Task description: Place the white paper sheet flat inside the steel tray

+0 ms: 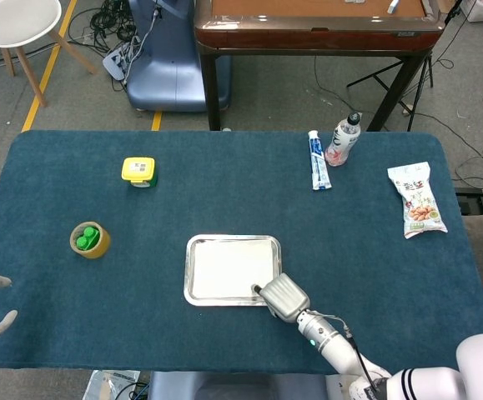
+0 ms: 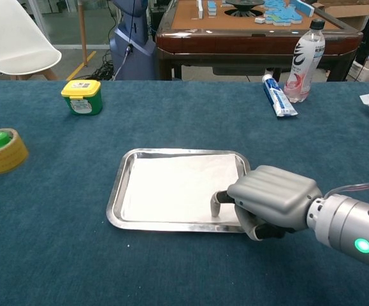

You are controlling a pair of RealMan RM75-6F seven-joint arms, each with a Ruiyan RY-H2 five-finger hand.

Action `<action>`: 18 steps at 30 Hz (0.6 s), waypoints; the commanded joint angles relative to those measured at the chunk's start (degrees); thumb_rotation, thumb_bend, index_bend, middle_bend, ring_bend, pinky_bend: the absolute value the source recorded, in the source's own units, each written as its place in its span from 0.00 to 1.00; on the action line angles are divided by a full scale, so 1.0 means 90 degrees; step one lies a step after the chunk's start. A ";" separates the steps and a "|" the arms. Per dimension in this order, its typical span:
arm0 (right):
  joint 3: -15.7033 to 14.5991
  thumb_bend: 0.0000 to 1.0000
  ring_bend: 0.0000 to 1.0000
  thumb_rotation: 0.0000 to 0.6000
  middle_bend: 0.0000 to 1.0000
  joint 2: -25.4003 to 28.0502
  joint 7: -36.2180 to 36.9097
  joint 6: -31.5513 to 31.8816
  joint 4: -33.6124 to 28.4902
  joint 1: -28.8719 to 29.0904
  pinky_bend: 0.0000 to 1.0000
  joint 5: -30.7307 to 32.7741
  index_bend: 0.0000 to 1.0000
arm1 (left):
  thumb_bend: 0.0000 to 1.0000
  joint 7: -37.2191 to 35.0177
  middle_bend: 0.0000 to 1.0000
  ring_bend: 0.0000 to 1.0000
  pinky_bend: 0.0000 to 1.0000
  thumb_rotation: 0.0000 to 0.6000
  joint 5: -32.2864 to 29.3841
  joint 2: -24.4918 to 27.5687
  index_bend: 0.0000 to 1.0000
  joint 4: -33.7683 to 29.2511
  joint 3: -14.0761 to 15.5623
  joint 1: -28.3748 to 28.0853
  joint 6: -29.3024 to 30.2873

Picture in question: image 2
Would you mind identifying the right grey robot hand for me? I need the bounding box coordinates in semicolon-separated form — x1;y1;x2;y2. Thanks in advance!
210;164;324;242

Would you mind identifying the white paper sheet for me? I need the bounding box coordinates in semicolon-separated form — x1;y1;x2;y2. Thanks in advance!
120;154;247;224

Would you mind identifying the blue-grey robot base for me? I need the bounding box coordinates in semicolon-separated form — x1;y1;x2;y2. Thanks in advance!
109;0;157;81

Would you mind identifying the blue white toothpaste tube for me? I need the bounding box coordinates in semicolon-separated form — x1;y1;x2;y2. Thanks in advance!
262;74;298;119

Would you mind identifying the clear bottle with pink drink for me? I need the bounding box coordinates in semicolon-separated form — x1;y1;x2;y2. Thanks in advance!
283;18;326;103

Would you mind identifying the silver metal tray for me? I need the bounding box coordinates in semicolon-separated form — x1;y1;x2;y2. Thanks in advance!
106;147;252;233

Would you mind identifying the brown mahjong table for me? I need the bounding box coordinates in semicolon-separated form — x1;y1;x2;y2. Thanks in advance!
154;0;363;82

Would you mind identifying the blue mahjong tile pile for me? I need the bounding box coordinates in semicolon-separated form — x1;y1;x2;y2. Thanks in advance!
262;0;303;26

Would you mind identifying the black mahjong table centre dome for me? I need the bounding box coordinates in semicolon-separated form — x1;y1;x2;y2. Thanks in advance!
224;0;265;17

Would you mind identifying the long blue mahjong tile row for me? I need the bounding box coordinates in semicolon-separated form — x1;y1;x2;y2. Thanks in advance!
291;0;315;17

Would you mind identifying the standing mahjong tile group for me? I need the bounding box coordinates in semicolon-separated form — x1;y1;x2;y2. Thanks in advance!
196;0;219;18

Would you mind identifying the green jar with yellow lid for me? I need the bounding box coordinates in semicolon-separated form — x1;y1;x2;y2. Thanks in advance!
60;79;103;116

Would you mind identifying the blue felt table cover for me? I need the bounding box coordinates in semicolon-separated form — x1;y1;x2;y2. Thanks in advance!
0;79;369;306

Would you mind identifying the wooden pole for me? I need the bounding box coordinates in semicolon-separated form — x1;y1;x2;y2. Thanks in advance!
77;0;89;68

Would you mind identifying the yellow tape roll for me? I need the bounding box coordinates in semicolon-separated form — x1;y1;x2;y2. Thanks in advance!
0;127;29;175

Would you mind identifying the white chair with wooden legs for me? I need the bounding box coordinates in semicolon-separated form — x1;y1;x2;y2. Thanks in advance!
0;0;62;81

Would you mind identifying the right arm wire bundle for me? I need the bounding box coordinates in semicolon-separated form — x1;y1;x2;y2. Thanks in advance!
324;180;369;198

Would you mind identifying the white cable on robot base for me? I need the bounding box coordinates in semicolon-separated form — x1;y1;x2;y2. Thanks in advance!
112;44;133;80

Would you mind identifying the black floor cable bundle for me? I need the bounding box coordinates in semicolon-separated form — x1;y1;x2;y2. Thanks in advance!
90;50;119;80

